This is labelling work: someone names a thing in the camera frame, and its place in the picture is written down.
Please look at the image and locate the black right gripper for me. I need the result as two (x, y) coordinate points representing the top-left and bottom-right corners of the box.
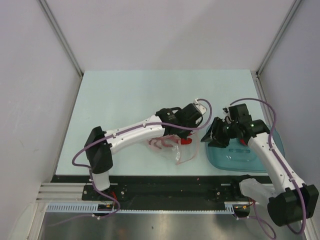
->
(200, 116), (238, 148)

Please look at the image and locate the clear zip top bag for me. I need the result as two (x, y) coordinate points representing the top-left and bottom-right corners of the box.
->
(143, 131), (200, 165)

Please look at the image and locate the red fake lobster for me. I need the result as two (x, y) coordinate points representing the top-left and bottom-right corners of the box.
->
(147, 135), (193, 150)

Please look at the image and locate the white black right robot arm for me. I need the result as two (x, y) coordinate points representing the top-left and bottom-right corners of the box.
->
(201, 117), (319, 227)

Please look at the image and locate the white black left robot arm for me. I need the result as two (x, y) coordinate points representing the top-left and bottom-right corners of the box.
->
(84, 103), (207, 200)

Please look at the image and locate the teal translucent plastic container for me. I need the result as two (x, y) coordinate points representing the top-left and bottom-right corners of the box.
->
(204, 122), (285, 173)

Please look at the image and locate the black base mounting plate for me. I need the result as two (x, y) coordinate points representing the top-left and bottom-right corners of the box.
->
(49, 174), (276, 203)

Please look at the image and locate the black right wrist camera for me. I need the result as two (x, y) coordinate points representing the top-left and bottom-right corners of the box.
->
(222, 103), (252, 123)

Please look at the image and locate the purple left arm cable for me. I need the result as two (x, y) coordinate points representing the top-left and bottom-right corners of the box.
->
(48, 98), (213, 226)

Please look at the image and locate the right aluminium corner post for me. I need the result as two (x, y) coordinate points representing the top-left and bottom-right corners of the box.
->
(257, 0), (305, 73)

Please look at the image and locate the aluminium corner post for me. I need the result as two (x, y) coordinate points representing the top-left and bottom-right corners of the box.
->
(36, 0), (84, 79)
(257, 0), (305, 73)

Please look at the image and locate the aluminium front frame rail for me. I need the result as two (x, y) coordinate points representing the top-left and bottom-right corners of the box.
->
(36, 184), (250, 205)

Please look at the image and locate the white slotted cable duct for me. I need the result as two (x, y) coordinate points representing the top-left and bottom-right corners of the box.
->
(46, 203), (115, 213)

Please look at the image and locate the left aluminium corner post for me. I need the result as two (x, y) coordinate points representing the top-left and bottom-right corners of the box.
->
(36, 0), (84, 79)

